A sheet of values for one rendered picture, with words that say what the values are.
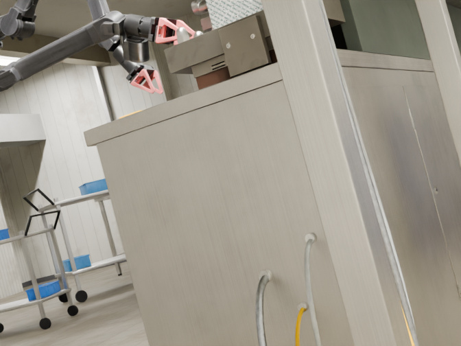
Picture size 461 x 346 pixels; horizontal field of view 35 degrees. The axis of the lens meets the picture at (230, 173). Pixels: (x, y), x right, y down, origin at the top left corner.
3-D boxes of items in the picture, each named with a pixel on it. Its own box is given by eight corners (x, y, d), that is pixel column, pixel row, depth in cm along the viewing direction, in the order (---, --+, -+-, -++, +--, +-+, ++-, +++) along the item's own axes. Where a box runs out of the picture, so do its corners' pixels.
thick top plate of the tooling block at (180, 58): (204, 74, 189) (197, 51, 189) (346, 22, 170) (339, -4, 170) (170, 73, 175) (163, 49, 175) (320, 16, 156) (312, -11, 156)
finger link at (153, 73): (171, 85, 246) (153, 66, 248) (161, 84, 239) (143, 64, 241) (158, 100, 248) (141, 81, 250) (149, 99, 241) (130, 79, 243)
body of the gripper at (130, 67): (155, 68, 248) (141, 54, 249) (140, 67, 238) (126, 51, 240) (143, 83, 250) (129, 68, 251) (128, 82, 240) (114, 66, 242)
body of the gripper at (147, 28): (153, 42, 193) (131, 38, 197) (175, 44, 202) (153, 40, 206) (156, 17, 192) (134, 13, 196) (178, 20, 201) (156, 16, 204)
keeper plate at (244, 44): (234, 77, 167) (221, 30, 167) (272, 63, 162) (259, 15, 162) (229, 77, 165) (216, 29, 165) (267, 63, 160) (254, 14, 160)
